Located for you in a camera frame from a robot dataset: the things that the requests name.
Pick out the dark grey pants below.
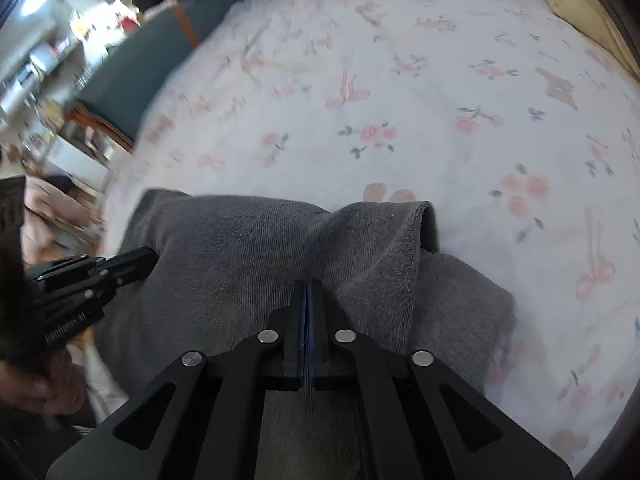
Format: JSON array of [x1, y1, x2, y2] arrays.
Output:
[[94, 187, 516, 480]]

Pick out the person's left hand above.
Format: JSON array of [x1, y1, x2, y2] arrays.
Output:
[[0, 349, 86, 415]]

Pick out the white floral bed sheet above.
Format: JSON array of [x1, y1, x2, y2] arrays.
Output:
[[103, 0, 639, 473]]

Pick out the cream teddy print duvet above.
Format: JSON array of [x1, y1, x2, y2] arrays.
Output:
[[544, 0, 639, 80]]

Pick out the teal bed frame side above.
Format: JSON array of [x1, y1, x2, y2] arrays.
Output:
[[64, 0, 235, 151]]

